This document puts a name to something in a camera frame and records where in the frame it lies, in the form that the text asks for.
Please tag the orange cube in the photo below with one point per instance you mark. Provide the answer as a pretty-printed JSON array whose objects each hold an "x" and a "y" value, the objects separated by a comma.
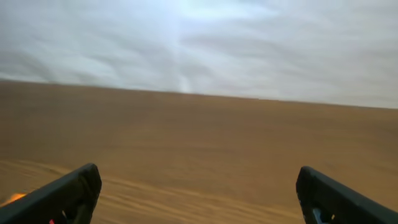
[{"x": 14, "y": 198}]

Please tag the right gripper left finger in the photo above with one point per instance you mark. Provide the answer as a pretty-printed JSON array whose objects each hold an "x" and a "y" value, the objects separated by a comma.
[{"x": 62, "y": 199}]

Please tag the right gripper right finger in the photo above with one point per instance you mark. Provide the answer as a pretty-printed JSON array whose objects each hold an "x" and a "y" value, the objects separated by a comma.
[{"x": 335, "y": 202}]

